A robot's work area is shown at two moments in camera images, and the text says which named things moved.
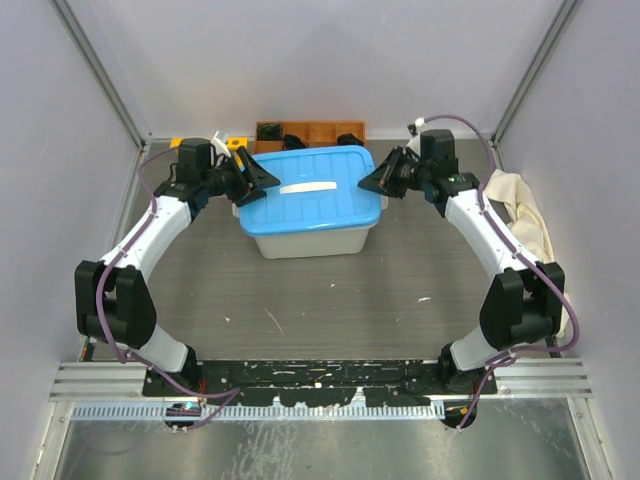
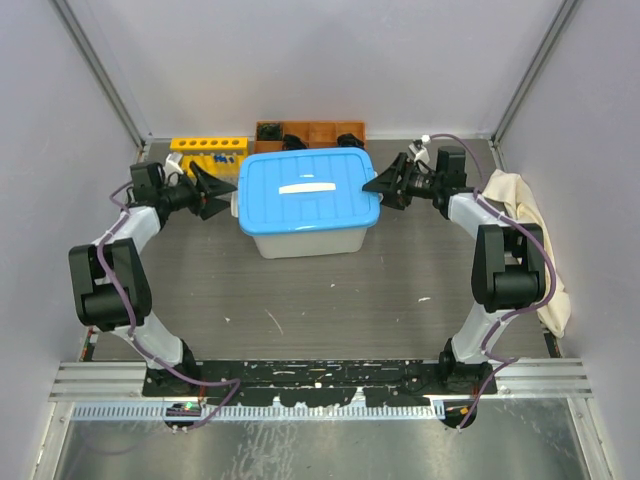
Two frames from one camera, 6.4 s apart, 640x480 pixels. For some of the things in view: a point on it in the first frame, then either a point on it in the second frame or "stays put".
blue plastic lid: x=318 y=188 stays put
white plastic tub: x=313 y=244 stays put
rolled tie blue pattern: x=348 y=139 stays put
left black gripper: x=258 y=179 to x=207 y=205
